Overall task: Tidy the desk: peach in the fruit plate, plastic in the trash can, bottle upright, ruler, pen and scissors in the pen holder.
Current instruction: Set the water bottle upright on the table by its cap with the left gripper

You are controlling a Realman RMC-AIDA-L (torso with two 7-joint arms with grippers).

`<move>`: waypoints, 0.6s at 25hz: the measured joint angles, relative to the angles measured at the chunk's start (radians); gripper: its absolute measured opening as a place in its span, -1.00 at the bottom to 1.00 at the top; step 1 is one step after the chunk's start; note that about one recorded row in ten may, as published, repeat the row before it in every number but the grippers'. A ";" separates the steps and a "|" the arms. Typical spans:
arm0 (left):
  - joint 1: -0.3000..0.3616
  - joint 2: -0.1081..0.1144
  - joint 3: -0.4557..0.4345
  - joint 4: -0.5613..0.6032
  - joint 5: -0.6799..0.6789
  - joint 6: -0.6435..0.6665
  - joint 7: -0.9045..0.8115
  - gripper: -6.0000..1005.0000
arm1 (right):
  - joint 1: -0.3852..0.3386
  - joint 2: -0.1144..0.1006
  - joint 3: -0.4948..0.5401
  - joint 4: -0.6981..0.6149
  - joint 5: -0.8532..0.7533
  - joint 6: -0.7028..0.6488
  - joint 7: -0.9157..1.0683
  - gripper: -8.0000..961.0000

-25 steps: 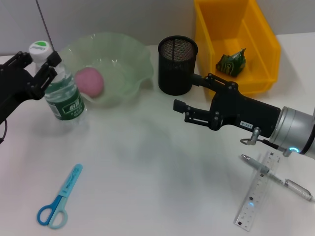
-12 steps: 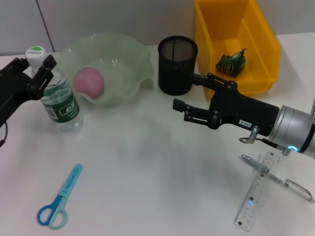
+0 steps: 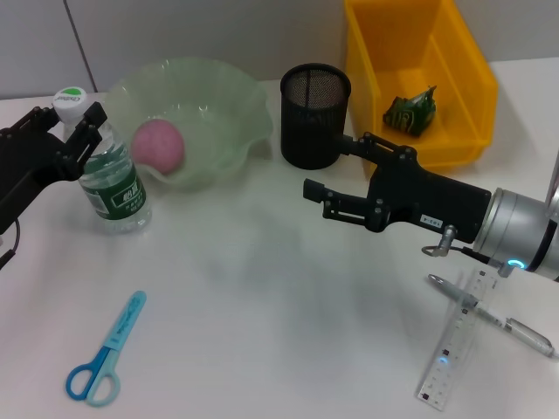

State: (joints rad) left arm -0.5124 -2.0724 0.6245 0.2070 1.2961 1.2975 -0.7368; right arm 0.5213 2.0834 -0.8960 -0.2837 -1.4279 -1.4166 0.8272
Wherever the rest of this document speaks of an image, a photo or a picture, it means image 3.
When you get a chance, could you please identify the silver white pen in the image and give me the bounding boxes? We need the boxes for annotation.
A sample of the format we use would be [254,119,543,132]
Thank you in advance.
[427,272,559,361]

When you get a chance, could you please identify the blue scissors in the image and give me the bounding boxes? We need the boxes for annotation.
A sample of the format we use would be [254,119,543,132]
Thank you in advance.
[66,290,148,409]

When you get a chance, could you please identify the green glass fruit bowl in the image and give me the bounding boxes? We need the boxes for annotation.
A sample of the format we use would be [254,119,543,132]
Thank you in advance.
[104,57,274,194]

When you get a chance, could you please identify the green plastic wrapper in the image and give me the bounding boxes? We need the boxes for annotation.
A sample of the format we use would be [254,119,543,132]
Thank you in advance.
[383,84,439,138]

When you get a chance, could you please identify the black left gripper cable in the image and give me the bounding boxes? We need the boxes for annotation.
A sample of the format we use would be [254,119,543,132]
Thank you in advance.
[0,217,22,272]

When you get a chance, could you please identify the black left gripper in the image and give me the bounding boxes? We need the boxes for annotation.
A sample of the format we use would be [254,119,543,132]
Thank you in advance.
[0,100,109,236]

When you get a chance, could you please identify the yellow plastic bin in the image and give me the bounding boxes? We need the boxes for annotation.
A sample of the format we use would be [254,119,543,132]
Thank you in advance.
[342,0,500,178]

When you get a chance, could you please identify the pink peach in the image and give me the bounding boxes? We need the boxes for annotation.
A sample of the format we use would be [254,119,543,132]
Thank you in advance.
[131,119,187,176]

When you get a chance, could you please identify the black mesh pen holder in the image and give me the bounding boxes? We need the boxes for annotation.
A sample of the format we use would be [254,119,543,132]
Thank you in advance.
[279,63,353,171]

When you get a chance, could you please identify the clear green-label water bottle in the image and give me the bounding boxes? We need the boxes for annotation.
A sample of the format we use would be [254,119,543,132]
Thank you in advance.
[52,86,154,236]

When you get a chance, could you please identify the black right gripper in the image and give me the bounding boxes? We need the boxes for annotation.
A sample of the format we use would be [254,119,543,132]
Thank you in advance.
[303,132,493,244]

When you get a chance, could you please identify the transparent plastic ruler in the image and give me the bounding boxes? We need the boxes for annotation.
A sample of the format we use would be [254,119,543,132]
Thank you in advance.
[414,267,501,412]

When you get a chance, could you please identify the right gripper cable with connector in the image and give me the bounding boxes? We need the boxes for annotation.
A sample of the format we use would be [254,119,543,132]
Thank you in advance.
[420,223,513,278]

